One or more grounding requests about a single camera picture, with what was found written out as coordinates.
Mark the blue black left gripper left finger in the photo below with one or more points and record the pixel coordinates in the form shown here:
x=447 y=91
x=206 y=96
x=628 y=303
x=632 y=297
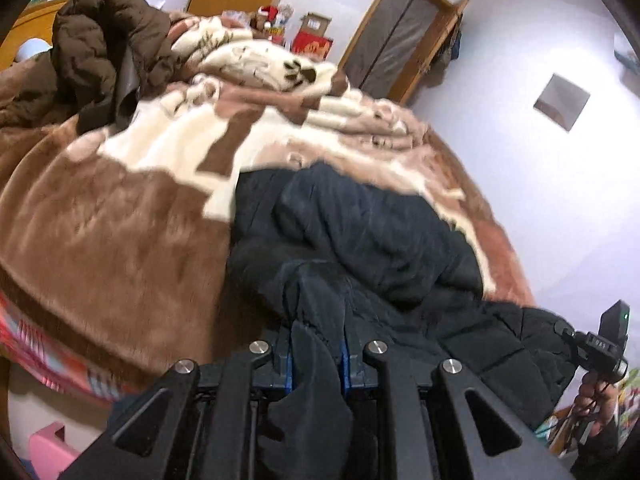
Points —
x=197 y=421

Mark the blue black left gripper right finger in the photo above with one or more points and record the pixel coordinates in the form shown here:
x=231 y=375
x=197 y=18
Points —
x=439 y=422

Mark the black puffer jacket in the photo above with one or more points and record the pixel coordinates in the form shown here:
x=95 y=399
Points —
x=328 y=254

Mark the person's right hand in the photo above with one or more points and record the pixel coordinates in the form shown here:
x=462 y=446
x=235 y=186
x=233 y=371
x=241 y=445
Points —
x=596 y=399

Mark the pink plastic stool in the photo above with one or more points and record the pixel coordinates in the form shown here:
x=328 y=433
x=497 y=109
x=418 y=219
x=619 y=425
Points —
x=49 y=453

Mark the brown cream fleece blanket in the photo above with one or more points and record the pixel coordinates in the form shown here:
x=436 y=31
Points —
x=114 y=241

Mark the red patterned bed sheet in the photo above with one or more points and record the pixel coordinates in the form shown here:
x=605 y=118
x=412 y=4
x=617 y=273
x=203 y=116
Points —
x=51 y=363

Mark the hanging bags on door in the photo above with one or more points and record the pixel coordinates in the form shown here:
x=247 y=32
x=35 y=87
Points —
x=448 y=52

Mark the red gift box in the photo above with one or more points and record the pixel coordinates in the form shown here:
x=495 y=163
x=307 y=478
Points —
x=317 y=47

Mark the wooden framed grey door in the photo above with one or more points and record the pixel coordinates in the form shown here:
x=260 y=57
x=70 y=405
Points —
x=396 y=43

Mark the cardboard box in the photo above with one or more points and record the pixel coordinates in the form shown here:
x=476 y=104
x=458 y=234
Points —
x=315 y=24

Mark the dark brown jacket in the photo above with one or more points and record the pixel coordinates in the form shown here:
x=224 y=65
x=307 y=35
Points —
x=106 y=55

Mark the red santa hat plush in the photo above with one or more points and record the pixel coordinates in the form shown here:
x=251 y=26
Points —
x=263 y=18

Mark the wooden headboard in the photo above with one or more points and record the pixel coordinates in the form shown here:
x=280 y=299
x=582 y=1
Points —
x=35 y=22

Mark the grey wall panel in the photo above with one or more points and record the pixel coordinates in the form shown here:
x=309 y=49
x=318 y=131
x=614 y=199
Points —
x=562 y=101

